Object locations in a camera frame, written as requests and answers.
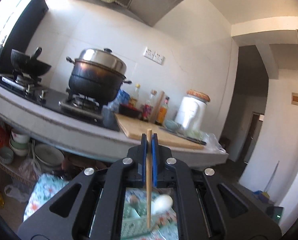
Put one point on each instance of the floral quilted table cover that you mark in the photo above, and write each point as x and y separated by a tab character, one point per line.
48	185

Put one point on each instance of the broom and dustpan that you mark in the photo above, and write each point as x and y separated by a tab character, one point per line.
263	195

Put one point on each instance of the wall power socket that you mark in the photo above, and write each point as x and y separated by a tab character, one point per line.
153	55

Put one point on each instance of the stack of bowls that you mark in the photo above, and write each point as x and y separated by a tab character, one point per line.
19	142

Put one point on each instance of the black wok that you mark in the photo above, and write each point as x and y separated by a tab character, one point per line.
29	64

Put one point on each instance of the white plate under counter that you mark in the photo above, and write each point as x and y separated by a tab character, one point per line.
49	155

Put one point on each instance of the wooden chopstick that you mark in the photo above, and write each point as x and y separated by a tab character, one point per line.
149	175

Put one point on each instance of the wooden cutting board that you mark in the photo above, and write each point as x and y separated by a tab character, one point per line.
134	128

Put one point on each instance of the black steamer pot with lid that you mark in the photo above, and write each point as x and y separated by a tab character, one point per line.
97	74

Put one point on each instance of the orange sauce bottle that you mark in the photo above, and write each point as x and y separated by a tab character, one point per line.
162	112

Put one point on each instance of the oil bottle yellow cap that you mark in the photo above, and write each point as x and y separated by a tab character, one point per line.
134	96

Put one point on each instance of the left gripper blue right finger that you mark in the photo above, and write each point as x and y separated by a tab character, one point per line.
162	177

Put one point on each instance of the white plastic spoon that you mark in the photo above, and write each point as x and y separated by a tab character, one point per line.
161	204

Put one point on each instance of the metal spoon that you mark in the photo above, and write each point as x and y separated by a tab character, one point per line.
133	201

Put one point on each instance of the green plastic utensil caddy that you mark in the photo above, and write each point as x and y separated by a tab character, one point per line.
134	222

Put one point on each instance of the gas stove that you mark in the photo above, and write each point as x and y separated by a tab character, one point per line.
69	104

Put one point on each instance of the sauce bottle red label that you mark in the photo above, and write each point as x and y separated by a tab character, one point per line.
148	106

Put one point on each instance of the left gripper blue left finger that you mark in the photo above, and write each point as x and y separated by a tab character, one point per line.
136	172

